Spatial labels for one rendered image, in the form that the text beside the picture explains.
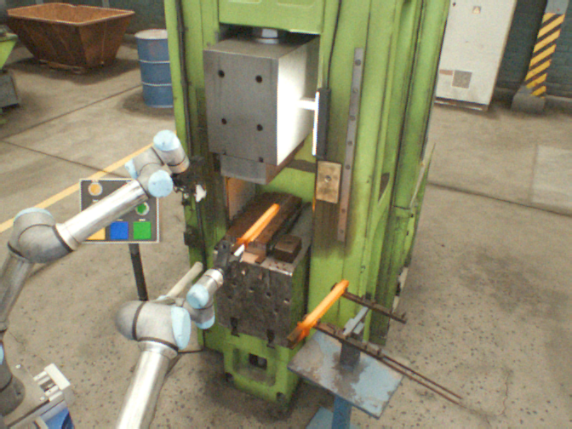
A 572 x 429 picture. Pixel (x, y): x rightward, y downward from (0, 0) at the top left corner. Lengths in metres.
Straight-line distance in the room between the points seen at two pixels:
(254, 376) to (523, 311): 1.87
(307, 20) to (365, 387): 1.35
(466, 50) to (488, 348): 4.53
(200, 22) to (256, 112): 0.42
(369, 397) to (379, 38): 1.27
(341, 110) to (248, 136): 0.36
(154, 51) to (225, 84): 4.67
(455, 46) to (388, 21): 5.21
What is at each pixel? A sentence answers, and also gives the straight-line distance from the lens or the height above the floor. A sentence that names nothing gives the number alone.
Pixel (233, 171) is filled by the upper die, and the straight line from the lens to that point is 1.91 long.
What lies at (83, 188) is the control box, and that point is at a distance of 2.21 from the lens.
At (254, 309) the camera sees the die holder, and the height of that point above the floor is 0.65.
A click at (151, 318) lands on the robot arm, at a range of 1.43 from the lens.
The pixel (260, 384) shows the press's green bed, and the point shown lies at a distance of 2.59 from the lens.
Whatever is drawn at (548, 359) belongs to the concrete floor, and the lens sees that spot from 3.28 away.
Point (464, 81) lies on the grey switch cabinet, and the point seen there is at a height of 0.37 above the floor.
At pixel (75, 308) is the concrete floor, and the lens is 3.40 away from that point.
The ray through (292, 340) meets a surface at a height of 0.95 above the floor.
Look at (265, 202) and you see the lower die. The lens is 2.30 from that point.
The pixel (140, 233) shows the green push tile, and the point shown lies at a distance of 2.13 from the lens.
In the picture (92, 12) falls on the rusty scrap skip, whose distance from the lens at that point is 9.27.
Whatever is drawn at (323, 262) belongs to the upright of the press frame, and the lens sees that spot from 2.14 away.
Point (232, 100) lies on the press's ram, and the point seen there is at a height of 1.59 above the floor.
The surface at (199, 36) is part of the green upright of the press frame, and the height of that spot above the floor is 1.77.
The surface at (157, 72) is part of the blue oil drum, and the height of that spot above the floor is 0.47.
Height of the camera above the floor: 2.16
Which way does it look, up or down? 32 degrees down
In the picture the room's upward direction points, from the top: 1 degrees clockwise
